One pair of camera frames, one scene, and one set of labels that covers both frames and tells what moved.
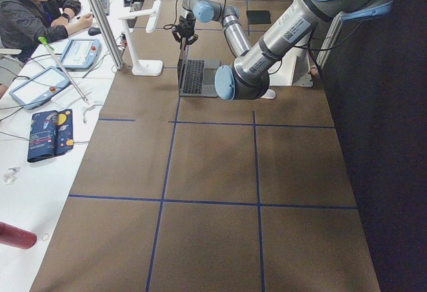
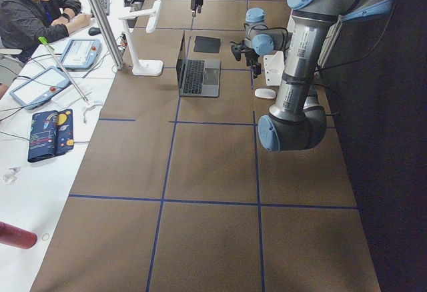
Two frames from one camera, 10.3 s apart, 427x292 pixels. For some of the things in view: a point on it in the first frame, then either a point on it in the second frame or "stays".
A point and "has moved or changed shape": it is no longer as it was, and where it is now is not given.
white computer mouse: [269, 94] stays
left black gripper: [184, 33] → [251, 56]
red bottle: [16, 237] stays
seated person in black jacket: [30, 8] stays
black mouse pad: [258, 17] has moved or changed shape
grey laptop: [196, 77] stays
